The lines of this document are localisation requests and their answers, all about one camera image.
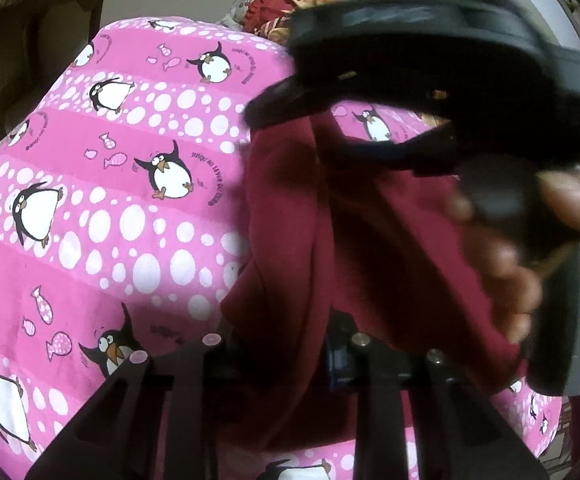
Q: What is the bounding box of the dark red sweater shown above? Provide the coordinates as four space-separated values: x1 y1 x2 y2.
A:
220 113 525 451

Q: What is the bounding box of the person's right hand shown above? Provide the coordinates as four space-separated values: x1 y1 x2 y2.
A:
447 171 580 344

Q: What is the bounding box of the red yellow floral quilt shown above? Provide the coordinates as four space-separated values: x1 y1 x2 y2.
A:
243 0 338 46

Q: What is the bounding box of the pink penguin blanket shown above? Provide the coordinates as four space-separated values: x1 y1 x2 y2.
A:
0 18 562 479

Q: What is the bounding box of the dark wooden side table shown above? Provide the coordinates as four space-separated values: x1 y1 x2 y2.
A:
0 0 104 140

